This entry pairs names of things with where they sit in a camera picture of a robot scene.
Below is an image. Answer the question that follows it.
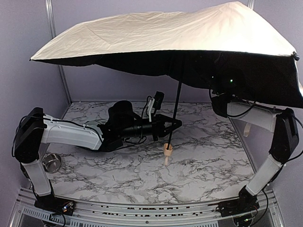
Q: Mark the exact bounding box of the beige and black folding umbrella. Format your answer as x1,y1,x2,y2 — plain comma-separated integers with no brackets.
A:
29,1,303,166

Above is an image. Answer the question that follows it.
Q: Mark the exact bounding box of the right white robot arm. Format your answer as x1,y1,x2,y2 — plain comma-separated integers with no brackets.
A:
210,95,299,201

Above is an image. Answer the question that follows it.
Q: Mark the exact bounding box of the aluminium front rail frame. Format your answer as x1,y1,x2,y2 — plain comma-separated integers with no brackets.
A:
9,188,285,227

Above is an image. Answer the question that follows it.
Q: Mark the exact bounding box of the right aluminium corner post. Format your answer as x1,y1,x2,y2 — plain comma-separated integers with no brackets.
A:
248,0,255,9

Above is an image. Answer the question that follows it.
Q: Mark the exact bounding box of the aluminium corner post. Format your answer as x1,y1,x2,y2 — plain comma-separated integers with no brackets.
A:
45,0,72,106
248,0,255,9

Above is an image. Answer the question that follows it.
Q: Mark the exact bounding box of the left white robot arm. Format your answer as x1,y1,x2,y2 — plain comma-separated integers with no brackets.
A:
12,99,182,198

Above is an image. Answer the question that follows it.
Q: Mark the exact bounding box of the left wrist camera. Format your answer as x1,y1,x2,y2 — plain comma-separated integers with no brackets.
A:
146,91,164,122

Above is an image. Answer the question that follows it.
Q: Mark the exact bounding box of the left aluminium corner post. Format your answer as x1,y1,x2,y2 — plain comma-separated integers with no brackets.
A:
45,0,72,106

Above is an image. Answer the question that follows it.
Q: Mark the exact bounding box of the clear glass cup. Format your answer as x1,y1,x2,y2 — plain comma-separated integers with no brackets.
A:
42,153,62,174

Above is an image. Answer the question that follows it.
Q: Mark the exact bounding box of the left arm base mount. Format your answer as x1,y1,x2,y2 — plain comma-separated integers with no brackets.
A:
34,194,76,216

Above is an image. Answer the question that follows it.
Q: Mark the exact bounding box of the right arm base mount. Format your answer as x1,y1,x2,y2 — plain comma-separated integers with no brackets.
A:
216,187,260,217

